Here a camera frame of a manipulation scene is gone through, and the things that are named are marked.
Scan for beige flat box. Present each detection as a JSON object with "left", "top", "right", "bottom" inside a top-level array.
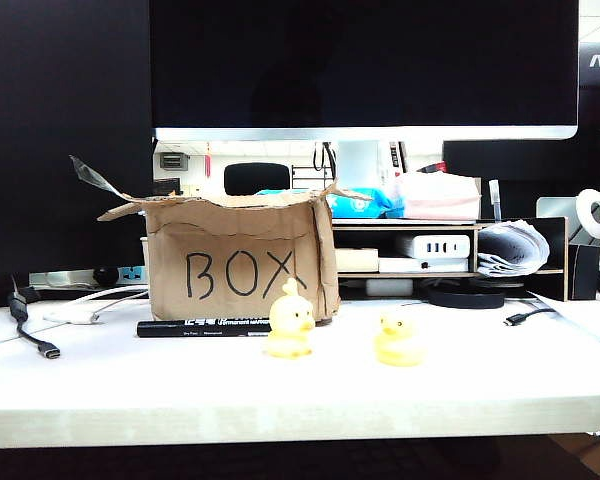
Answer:
[{"left": 334, "top": 248, "right": 380, "bottom": 274}]

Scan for cardboard box marked BOX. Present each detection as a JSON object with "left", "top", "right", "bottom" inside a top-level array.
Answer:
[{"left": 69, "top": 154, "right": 374, "bottom": 325}]

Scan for white flat Apple box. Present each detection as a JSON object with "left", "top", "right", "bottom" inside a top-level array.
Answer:
[{"left": 378, "top": 256, "right": 469, "bottom": 274}]

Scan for black office chair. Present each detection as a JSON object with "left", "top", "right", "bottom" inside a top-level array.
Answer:
[{"left": 223, "top": 162, "right": 291, "bottom": 197}]

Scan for blue wet wipes pack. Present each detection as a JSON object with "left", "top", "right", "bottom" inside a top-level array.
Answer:
[{"left": 327, "top": 185, "right": 406, "bottom": 220}]

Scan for tall crested yellow duck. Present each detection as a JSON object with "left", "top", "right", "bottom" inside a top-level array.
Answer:
[{"left": 265, "top": 277, "right": 316, "bottom": 360}]

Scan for white flat adapter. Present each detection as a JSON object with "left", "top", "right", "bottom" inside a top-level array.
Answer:
[{"left": 365, "top": 278, "right": 415, "bottom": 297}]

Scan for white red book spines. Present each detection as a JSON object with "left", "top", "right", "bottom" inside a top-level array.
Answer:
[{"left": 379, "top": 141, "right": 406, "bottom": 189}]

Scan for white USB charging hub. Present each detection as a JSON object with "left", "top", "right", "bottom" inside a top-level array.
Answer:
[{"left": 412, "top": 234, "right": 472, "bottom": 260}]

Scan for squat yellow rubber duck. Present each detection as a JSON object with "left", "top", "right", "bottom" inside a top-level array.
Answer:
[{"left": 373, "top": 312, "right": 429, "bottom": 368}]

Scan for pink tissue pack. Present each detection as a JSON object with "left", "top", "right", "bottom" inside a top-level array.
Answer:
[{"left": 394, "top": 171, "right": 482, "bottom": 221}]

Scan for black permanent marker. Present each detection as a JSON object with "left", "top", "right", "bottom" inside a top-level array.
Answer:
[{"left": 136, "top": 318, "right": 274, "bottom": 339}]

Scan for black round monitor base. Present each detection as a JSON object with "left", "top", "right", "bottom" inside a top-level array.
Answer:
[{"left": 427, "top": 285, "right": 506, "bottom": 310}]

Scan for silver iMac monitor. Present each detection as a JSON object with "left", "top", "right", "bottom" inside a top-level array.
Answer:
[{"left": 149, "top": 0, "right": 580, "bottom": 142}]

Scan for black round knob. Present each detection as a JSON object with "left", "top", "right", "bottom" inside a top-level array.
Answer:
[{"left": 92, "top": 266, "right": 120, "bottom": 288}]

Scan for rolled printed paper sheets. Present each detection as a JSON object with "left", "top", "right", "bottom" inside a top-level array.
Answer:
[{"left": 476, "top": 220, "right": 551, "bottom": 278}]

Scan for white power strip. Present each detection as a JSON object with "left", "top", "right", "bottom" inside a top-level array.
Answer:
[{"left": 28, "top": 266, "right": 149, "bottom": 290}]

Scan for large black monitor screen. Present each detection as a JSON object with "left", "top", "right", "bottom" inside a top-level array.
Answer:
[{"left": 0, "top": 0, "right": 154, "bottom": 306}]

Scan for black wooden desk shelf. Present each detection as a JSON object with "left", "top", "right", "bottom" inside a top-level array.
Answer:
[{"left": 332, "top": 215, "right": 570, "bottom": 302}]

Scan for brown cardboard carton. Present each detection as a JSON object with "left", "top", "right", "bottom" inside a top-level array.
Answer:
[{"left": 549, "top": 432, "right": 600, "bottom": 476}]

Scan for black USB-C cable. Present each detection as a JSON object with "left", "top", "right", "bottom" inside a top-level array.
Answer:
[{"left": 503, "top": 308, "right": 559, "bottom": 329}]

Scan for white cable with adapter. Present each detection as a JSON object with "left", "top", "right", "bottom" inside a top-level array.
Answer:
[{"left": 43, "top": 285, "right": 150, "bottom": 326}]

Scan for black cable with thick plug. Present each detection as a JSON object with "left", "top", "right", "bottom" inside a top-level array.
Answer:
[{"left": 7, "top": 273, "right": 61, "bottom": 361}]

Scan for white ring-shaped holder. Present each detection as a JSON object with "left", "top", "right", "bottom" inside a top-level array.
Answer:
[{"left": 575, "top": 188, "right": 600, "bottom": 240}]

